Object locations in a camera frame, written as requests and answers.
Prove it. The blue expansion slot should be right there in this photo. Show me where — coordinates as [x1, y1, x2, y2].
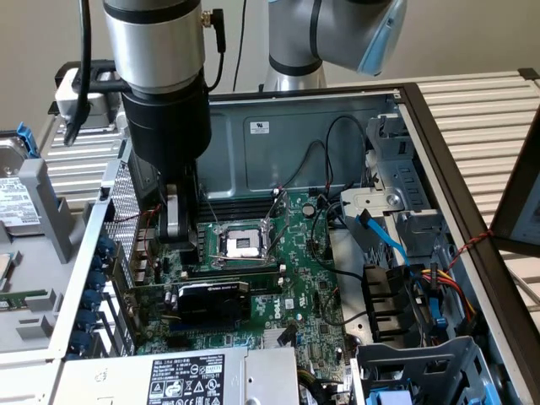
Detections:
[168, 318, 240, 333]

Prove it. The green motherboard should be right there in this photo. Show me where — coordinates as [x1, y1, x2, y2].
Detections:
[134, 189, 354, 372]

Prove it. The blue SATA wire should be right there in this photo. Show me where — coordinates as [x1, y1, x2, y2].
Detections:
[356, 209, 413, 269]

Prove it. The grey power supply with label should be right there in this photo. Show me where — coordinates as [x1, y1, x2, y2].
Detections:
[50, 346, 301, 405]

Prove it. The yellow red black wire harness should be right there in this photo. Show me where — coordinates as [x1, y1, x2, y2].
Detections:
[415, 263, 480, 334]

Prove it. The green RAM stick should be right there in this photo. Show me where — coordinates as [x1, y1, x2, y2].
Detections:
[0, 288, 48, 312]

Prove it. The grey metal disk bay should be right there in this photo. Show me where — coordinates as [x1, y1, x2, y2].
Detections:
[339, 112, 451, 271]

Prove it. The silver chipset heatsink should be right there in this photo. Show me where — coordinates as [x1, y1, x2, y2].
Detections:
[262, 327, 296, 349]

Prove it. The thick black camera cable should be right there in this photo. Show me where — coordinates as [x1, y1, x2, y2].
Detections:
[62, 0, 93, 147]

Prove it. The thin metal locking lever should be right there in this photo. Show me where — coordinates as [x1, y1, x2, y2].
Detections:
[197, 185, 221, 234]
[209, 252, 273, 263]

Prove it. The hard disk with blue rails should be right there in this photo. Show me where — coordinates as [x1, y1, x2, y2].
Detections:
[0, 121, 46, 237]

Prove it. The grey metal PC case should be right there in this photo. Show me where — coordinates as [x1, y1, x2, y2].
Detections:
[48, 82, 540, 405]

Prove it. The thin black cable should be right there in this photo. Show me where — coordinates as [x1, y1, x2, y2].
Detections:
[230, 0, 249, 93]

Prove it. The long black wire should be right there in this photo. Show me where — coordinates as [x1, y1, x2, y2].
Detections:
[314, 201, 369, 283]

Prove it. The black cable with brass plug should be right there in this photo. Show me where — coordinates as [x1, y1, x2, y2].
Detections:
[198, 7, 228, 93]

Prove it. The grey metal drive cage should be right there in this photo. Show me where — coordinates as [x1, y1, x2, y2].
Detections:
[349, 335, 514, 405]

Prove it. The blue plastic latch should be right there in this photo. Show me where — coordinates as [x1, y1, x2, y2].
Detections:
[365, 388, 413, 405]

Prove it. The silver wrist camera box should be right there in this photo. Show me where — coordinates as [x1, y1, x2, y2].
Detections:
[53, 69, 126, 127]

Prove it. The white cable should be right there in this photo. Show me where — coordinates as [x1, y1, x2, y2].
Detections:
[508, 267, 540, 307]

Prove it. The dark framed monitor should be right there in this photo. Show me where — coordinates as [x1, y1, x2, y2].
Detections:
[490, 107, 540, 257]

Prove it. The black plastic fan shroud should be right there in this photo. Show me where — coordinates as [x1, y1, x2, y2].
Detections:
[361, 263, 451, 349]

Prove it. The grey parts rack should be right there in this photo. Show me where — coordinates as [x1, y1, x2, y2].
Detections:
[0, 158, 92, 354]

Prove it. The red black twisted wire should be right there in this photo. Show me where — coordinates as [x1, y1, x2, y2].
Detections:
[445, 229, 495, 271]
[112, 203, 164, 224]

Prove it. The green GPU with black shroud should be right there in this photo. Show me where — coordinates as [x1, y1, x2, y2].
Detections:
[123, 278, 254, 343]

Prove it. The metal socket cover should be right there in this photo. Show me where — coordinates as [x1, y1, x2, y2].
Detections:
[262, 188, 293, 254]

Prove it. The CPU socket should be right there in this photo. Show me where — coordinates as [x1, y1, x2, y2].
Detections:
[208, 219, 279, 271]

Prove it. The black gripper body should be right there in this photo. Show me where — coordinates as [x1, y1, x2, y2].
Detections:
[121, 69, 213, 177]

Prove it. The black arched wire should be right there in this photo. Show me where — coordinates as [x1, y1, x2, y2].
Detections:
[278, 138, 330, 191]
[323, 115, 369, 189]

